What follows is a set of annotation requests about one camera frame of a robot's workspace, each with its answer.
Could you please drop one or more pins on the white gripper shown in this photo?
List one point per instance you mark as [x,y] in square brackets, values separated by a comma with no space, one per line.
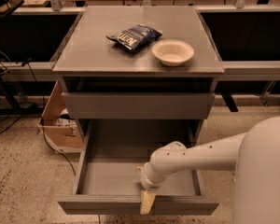
[146,181]

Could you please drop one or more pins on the grey drawer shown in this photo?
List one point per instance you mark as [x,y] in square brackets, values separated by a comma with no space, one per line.
[94,105]
[107,182]

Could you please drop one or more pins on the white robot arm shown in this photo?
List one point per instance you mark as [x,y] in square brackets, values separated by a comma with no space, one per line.
[254,156]

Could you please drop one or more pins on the grey top drawer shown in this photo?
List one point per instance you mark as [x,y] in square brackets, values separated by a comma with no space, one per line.
[94,105]

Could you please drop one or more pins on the grey drawer cabinet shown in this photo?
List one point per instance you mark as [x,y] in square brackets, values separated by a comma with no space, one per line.
[92,63]

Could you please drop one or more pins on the cardboard box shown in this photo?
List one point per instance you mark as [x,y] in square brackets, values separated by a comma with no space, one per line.
[60,132]

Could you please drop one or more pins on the white bowl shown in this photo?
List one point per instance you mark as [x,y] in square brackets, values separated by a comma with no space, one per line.
[172,53]

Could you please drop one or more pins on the blue chip bag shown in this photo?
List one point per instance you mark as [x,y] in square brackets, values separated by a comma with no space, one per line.
[136,37]

